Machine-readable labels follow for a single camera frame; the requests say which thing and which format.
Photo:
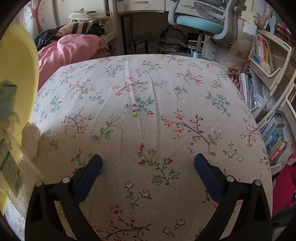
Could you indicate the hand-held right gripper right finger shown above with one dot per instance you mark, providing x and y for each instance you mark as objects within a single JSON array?
[{"x": 205, "y": 176}]

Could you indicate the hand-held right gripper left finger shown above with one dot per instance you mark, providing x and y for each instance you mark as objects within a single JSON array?
[{"x": 90, "y": 176}]

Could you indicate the blue green milk carton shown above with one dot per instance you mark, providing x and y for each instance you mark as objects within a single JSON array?
[{"x": 8, "y": 97}]

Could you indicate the yellow bin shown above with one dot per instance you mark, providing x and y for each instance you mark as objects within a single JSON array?
[{"x": 18, "y": 58}]

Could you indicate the clear plastic wrapper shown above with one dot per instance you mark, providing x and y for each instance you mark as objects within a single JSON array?
[{"x": 13, "y": 166}]

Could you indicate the stack of colourful books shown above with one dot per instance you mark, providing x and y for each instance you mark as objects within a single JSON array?
[{"x": 274, "y": 136}]

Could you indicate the red bag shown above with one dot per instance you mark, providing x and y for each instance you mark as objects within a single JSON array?
[{"x": 284, "y": 187}]

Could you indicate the floral cloth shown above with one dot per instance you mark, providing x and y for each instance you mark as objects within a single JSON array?
[{"x": 143, "y": 104}]

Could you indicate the pile of paper booklets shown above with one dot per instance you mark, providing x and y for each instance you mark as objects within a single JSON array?
[{"x": 252, "y": 90}]

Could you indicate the white tote bag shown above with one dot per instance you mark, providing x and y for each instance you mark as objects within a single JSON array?
[{"x": 238, "y": 53}]

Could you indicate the pink blanket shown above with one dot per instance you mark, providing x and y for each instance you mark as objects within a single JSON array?
[{"x": 64, "y": 51}]

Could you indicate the black bags under desk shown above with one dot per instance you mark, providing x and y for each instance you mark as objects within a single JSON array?
[{"x": 166, "y": 44}]

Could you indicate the row of thin books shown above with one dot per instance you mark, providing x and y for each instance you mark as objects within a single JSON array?
[{"x": 263, "y": 51}]

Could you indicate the black plastic bag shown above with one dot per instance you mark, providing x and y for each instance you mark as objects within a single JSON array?
[{"x": 46, "y": 37}]

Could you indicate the striped pillow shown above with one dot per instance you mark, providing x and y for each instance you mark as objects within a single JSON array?
[{"x": 78, "y": 27}]

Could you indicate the white bookshelf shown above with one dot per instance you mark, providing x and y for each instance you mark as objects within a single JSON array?
[{"x": 281, "y": 46}]

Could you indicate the blue grey desk chair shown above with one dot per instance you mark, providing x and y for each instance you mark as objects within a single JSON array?
[{"x": 196, "y": 20}]

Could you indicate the cream canvas bag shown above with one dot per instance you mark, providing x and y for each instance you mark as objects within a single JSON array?
[{"x": 87, "y": 16}]

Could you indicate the white wardrobe tree decal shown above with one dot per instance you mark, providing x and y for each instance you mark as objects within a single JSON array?
[{"x": 46, "y": 14}]

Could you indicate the row of tall books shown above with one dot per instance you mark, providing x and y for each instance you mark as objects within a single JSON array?
[{"x": 270, "y": 18}]

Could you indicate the white desk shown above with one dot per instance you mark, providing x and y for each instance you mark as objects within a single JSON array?
[{"x": 138, "y": 5}]

